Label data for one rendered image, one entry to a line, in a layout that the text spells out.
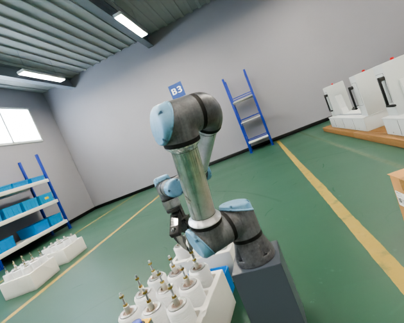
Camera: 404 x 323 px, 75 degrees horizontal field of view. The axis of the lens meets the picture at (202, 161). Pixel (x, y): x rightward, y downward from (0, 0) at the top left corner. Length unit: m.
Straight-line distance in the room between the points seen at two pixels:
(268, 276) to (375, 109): 3.23
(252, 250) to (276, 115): 6.45
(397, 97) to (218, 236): 2.67
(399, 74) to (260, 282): 2.67
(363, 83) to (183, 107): 3.34
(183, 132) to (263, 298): 0.65
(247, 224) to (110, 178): 7.90
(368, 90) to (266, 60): 3.93
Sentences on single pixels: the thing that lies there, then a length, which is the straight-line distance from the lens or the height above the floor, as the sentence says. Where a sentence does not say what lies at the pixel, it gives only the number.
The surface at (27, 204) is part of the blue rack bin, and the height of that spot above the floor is 0.92.
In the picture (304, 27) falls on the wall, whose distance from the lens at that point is 7.69.
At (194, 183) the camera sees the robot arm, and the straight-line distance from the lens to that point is 0.81.
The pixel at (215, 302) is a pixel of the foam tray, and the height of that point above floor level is 0.14.
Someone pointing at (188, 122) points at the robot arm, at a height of 0.85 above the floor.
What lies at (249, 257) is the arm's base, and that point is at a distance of 1.00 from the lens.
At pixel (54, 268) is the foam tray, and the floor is 0.06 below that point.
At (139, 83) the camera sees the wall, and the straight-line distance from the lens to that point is 8.06.
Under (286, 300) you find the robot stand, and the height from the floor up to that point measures 0.17.
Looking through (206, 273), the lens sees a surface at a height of 0.23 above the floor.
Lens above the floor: 0.79
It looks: 5 degrees down
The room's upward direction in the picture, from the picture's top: 22 degrees counter-clockwise
